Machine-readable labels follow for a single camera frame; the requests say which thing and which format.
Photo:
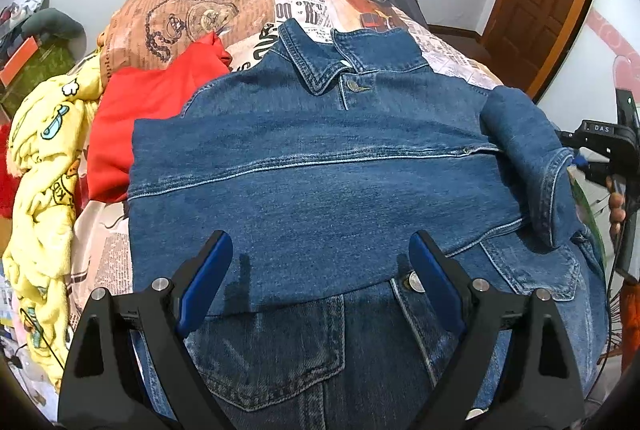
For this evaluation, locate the red garment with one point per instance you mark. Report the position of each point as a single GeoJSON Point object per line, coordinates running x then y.
{"type": "Point", "coordinates": [140, 119]}

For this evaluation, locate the blue denim jacket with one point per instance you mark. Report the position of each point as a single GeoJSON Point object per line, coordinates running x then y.
{"type": "Point", "coordinates": [320, 190]}

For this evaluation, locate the grey plush cushion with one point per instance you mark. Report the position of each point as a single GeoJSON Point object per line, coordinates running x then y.
{"type": "Point", "coordinates": [55, 23]}

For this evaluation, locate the person's right hand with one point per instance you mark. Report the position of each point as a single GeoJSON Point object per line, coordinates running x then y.
{"type": "Point", "coordinates": [616, 205]}

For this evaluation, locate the dark blue pillow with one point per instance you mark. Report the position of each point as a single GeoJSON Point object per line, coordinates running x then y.
{"type": "Point", "coordinates": [407, 2]}

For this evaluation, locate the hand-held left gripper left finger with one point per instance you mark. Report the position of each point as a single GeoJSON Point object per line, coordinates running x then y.
{"type": "Point", "coordinates": [206, 280]}

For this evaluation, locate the yellow cartoon blanket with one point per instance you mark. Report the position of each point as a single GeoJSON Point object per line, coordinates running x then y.
{"type": "Point", "coordinates": [42, 210]}

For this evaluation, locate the orange standing fan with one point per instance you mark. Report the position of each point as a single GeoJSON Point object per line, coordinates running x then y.
{"type": "Point", "coordinates": [631, 325]}

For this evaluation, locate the newspaper print bed cover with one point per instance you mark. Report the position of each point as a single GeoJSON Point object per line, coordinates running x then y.
{"type": "Point", "coordinates": [165, 24]}

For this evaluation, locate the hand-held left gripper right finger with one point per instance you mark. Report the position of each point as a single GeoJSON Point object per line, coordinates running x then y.
{"type": "Point", "coordinates": [434, 279]}

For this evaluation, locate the red fuzzy cloth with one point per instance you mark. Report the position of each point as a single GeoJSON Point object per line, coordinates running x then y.
{"type": "Point", "coordinates": [7, 180]}

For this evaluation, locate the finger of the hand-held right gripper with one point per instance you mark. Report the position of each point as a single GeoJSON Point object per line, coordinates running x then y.
{"type": "Point", "coordinates": [592, 169]}

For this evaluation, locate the orange box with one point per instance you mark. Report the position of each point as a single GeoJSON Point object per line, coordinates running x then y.
{"type": "Point", "coordinates": [17, 62]}

